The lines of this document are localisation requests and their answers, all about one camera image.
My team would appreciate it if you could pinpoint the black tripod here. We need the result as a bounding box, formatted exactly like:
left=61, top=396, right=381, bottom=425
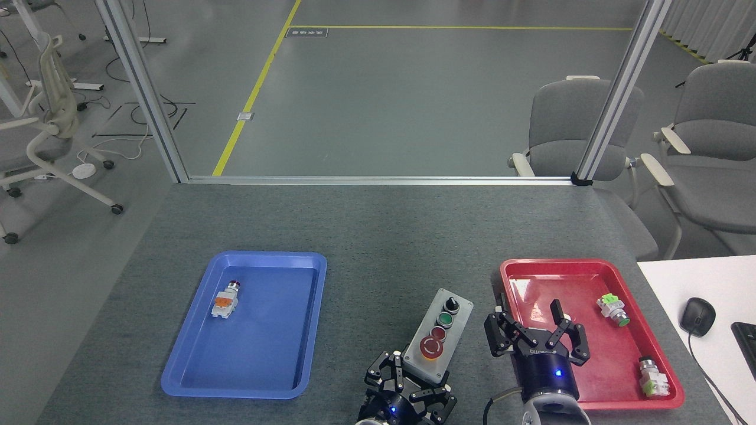
left=675, top=32, right=756, bottom=89

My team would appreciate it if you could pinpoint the red plastic tray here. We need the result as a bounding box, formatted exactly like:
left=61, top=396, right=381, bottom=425
left=500, top=258, right=686, bottom=411

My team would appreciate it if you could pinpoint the grey armchair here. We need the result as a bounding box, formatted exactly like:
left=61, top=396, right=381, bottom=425
left=508, top=75, right=659, bottom=260
left=641, top=59, right=756, bottom=260

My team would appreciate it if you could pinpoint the blue plastic tray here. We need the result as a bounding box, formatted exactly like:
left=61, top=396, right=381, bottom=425
left=161, top=251, right=328, bottom=400

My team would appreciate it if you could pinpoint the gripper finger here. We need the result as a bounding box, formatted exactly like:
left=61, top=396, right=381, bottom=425
left=409, top=381, right=459, bottom=425
left=363, top=351, right=409, bottom=409
left=484, top=307, right=533, bottom=359
left=545, top=299, right=592, bottom=368

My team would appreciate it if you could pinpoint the white desk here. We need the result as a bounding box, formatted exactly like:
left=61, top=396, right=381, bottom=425
left=637, top=255, right=756, bottom=425

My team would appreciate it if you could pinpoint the silver aluminium post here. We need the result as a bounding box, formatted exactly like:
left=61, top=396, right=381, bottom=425
left=94, top=0, right=190, bottom=184
left=574, top=0, right=674, bottom=181

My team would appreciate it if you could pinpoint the white curtain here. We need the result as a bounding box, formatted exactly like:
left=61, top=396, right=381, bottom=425
left=659, top=0, right=756, bottom=63

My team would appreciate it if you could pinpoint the grey control box with buttons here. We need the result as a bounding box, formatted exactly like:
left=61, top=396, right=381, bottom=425
left=402, top=288, right=475, bottom=384

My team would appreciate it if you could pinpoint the white mesh office chair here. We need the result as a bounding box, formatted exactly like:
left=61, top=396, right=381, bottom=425
left=0, top=32, right=125, bottom=246

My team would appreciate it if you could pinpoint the black keyboard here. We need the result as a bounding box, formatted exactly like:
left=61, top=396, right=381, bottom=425
left=731, top=322, right=756, bottom=381

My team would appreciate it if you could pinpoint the white floor cable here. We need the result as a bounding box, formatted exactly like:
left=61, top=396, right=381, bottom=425
left=77, top=121, right=154, bottom=167

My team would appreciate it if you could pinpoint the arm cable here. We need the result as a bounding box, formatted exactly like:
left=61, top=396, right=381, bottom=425
left=481, top=387, right=525, bottom=425

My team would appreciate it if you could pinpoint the white desk leg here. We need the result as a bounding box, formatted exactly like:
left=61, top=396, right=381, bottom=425
left=12, top=0, right=105, bottom=92

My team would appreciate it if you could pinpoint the green push button switch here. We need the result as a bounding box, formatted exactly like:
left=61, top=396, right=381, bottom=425
left=638, top=357, right=671, bottom=398
left=596, top=293, right=631, bottom=328

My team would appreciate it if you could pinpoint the black mouse cable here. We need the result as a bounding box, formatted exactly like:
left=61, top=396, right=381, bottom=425
left=687, top=332, right=737, bottom=425

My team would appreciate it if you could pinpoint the black computer mouse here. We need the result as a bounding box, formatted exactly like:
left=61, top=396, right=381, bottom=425
left=679, top=297, right=716, bottom=338

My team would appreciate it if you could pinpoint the silver aluminium rail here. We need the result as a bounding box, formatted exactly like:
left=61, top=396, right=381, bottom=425
left=183, top=175, right=576, bottom=187

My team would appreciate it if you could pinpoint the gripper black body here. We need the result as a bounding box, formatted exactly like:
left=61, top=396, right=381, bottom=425
left=367, top=391, right=427, bottom=425
left=513, top=345, right=581, bottom=408

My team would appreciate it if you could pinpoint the red push button switch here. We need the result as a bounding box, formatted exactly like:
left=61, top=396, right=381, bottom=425
left=211, top=281, right=242, bottom=320

